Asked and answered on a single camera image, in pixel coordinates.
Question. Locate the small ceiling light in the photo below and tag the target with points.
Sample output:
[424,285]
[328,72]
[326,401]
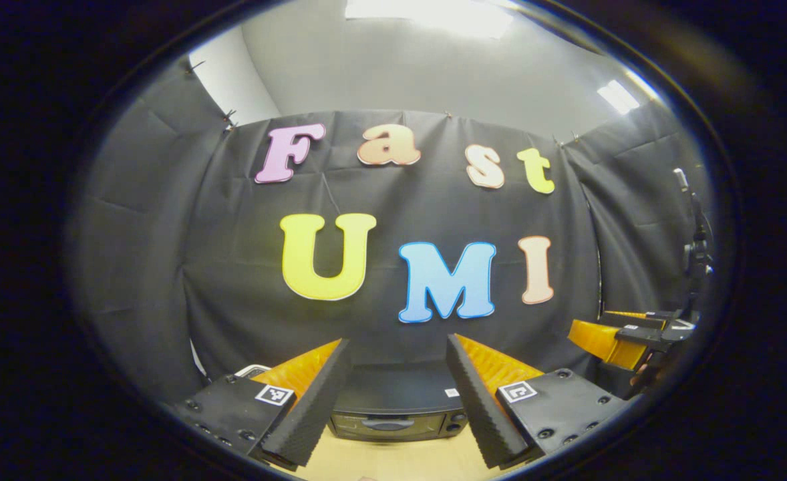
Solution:
[618,97]

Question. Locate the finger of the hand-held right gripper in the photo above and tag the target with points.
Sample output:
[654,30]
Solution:
[661,318]
[634,337]

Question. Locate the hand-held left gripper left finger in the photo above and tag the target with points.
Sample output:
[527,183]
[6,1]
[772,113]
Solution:
[313,414]

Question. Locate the white toaster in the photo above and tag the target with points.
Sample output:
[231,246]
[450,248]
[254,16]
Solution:
[250,369]

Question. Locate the black backdrop cloth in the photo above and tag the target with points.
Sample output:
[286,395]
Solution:
[233,234]

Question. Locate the black electric oven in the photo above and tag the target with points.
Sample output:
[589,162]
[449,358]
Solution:
[393,401]

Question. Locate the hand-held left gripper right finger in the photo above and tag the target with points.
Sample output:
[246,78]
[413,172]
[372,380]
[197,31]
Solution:
[480,407]

